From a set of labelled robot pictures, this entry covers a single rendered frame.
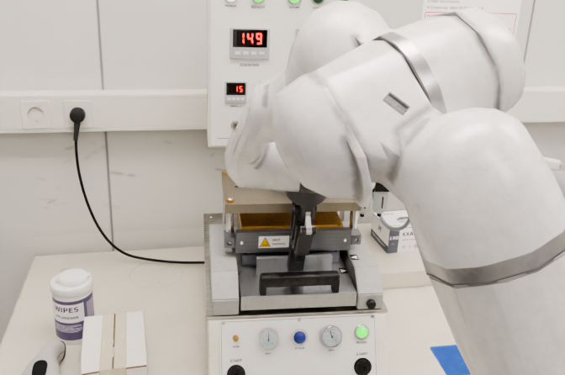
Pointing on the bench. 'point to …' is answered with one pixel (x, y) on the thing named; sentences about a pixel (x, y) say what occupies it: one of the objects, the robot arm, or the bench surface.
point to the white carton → (407, 241)
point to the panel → (248, 352)
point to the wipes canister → (71, 303)
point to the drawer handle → (298, 280)
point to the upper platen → (258, 221)
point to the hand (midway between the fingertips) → (297, 256)
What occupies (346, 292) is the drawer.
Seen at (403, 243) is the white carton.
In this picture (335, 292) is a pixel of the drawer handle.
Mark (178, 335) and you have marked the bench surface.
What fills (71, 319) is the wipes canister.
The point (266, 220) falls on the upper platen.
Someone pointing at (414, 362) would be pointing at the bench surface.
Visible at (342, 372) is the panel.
